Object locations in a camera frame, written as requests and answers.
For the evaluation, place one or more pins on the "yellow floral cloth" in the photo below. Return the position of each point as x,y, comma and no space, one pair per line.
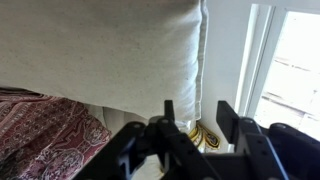
208,138

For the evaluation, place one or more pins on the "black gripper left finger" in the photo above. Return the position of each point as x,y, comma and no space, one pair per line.
140,146

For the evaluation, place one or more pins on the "white framed window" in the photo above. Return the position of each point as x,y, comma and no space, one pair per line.
286,73

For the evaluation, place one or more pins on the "small beige pillow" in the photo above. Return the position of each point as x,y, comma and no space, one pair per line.
100,50

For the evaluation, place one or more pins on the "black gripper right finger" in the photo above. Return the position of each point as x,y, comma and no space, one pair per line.
266,150

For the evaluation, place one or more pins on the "maroon patterned fleece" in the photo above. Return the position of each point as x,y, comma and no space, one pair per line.
43,133

